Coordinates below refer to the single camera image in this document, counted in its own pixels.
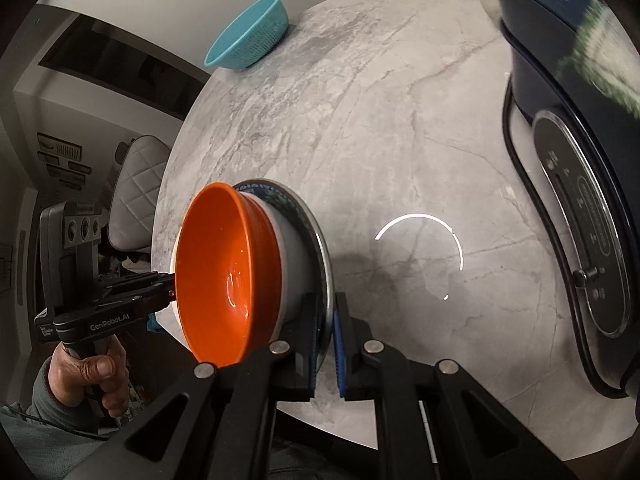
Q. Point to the person's left forearm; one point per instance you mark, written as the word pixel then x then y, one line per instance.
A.
pixel 35 435

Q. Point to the grey quilted chair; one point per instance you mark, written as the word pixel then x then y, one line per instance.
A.
pixel 140 185

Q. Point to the blue patterned ceramic bowl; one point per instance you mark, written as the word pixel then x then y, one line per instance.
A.
pixel 322 260

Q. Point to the orange bowl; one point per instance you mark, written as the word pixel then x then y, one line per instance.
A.
pixel 220 260

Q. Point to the teal plastic colander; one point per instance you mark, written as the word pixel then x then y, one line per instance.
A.
pixel 250 35

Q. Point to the navy blue electric cooker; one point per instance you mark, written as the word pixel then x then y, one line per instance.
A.
pixel 550 60

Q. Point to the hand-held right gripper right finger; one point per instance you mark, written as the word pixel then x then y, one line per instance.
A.
pixel 341 355

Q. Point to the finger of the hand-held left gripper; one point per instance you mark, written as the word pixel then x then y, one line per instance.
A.
pixel 140 282
pixel 145 304

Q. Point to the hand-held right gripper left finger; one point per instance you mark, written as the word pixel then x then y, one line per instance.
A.
pixel 314 360

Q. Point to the small white bowl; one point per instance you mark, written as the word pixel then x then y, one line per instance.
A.
pixel 290 270

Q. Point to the person's left hand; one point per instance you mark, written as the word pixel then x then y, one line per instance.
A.
pixel 75 375

